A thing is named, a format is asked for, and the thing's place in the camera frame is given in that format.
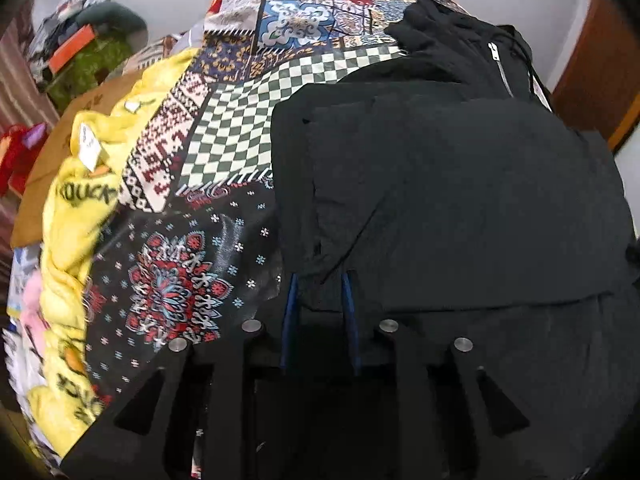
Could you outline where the green patterned box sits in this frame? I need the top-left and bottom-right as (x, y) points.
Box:
(46, 35), (132, 115)

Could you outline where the yellow duck print blanket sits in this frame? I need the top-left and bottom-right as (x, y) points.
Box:
(27, 49), (196, 456)

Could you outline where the orange flat box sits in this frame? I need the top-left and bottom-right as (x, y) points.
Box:
(49, 25), (96, 75)

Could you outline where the black zip hoodie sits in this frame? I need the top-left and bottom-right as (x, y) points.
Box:
(271, 0), (639, 479)

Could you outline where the red bag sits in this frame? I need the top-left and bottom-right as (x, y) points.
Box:
(1, 122), (48, 196)

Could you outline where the brown wooden door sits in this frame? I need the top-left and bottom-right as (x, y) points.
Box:
(552, 0), (639, 153)

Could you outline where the patchwork patterned bedspread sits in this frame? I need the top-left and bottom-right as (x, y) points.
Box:
(82, 0), (450, 402)

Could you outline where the striped pink curtain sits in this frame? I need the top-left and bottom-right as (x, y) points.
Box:
(1, 16), (60, 241)

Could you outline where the dark green cushion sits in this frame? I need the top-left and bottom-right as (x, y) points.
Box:
(74, 1), (149, 42)

